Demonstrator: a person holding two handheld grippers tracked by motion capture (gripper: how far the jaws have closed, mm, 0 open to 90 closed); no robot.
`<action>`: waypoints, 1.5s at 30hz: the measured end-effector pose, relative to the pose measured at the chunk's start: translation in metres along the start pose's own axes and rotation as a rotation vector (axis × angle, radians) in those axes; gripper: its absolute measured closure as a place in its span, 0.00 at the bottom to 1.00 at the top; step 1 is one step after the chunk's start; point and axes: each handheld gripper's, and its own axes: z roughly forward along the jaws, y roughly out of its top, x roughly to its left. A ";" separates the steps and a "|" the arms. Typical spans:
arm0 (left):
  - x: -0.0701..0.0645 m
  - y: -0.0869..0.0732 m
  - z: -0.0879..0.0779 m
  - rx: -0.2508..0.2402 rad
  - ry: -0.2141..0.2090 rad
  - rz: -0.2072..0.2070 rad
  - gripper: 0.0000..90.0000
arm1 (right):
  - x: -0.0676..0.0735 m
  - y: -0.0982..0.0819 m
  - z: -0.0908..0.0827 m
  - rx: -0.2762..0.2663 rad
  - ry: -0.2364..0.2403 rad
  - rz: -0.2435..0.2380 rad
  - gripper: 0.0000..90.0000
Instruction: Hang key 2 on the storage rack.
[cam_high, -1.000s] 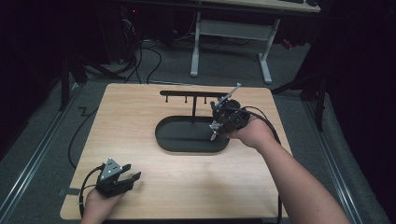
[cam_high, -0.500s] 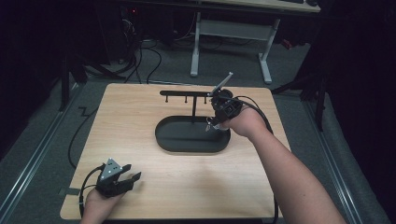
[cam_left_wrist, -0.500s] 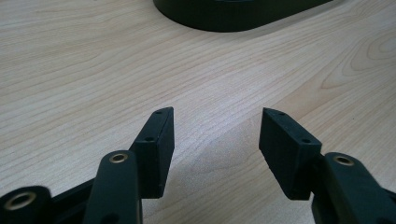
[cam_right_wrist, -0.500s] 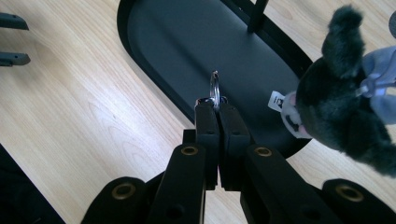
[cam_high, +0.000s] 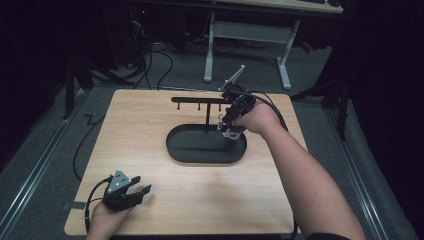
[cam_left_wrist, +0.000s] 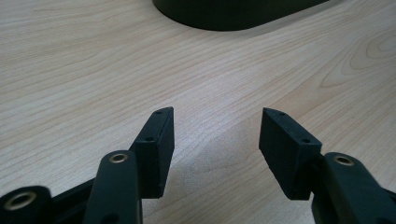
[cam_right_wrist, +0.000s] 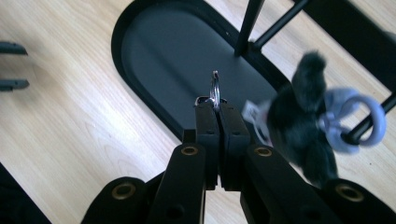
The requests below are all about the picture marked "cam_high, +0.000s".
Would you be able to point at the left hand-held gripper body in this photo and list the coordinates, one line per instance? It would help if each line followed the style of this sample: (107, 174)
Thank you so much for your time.
(116, 198)

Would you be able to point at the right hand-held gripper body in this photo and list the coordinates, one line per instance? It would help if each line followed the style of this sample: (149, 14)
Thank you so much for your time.
(240, 101)

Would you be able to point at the black rack with tray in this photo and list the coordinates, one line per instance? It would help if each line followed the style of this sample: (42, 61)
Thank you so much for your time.
(203, 146)

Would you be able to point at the person's right hand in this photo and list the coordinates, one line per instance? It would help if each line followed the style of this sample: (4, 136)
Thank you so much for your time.
(258, 118)

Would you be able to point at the person's left hand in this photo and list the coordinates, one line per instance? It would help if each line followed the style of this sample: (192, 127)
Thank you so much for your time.
(105, 223)

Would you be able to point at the grey tape strip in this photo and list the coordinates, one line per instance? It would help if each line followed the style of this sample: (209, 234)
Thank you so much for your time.
(75, 205)

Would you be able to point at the white-legged wooden desk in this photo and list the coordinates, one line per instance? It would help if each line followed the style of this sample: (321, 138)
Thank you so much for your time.
(253, 31)

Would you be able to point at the small red object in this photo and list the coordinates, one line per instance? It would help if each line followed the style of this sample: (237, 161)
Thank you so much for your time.
(307, 47)

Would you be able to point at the black metal stand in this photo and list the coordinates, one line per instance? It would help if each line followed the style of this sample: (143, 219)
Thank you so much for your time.
(71, 83)
(341, 106)

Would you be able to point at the aluminium floor rail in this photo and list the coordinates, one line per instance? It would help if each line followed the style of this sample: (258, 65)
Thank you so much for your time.
(36, 170)
(358, 180)

